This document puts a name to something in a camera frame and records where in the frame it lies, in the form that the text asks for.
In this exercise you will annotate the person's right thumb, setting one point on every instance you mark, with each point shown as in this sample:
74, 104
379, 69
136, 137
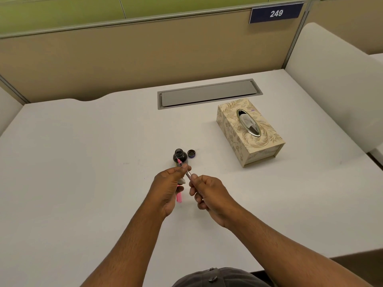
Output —
200, 179

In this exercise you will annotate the blue number sign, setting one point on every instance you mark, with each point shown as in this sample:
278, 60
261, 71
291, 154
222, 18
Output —
276, 13

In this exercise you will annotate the person's right hand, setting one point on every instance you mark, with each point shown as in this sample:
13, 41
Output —
214, 197

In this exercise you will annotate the person's left forearm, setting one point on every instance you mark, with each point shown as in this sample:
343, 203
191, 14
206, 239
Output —
128, 251

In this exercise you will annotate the dark glass ink bottle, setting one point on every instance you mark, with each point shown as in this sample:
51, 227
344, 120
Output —
180, 155

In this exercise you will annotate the white rounded side divider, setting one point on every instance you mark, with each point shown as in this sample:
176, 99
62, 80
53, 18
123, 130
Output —
7, 109
338, 83

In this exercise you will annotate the cream floral tissue box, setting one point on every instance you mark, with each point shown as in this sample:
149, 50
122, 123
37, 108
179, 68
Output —
251, 137

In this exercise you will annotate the green partition panel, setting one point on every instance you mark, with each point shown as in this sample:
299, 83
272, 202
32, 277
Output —
59, 11

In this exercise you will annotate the person's left thumb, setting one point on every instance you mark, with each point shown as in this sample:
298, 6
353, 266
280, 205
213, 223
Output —
179, 170

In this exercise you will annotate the person's left hand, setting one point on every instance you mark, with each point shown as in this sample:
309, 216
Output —
163, 188

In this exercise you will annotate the black bottle cap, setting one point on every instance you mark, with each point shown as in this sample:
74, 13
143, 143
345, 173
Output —
191, 153

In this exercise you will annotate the beige desk partition panel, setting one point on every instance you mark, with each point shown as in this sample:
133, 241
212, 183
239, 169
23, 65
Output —
143, 59

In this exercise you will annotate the pink pen barrel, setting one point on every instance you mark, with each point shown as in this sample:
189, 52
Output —
179, 196

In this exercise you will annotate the person's right forearm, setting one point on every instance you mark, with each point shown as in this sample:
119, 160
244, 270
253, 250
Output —
284, 254

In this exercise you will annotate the pink and silver pen section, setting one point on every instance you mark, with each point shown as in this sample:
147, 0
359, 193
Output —
180, 161

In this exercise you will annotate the grey trousers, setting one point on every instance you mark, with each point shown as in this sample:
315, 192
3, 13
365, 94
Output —
221, 279

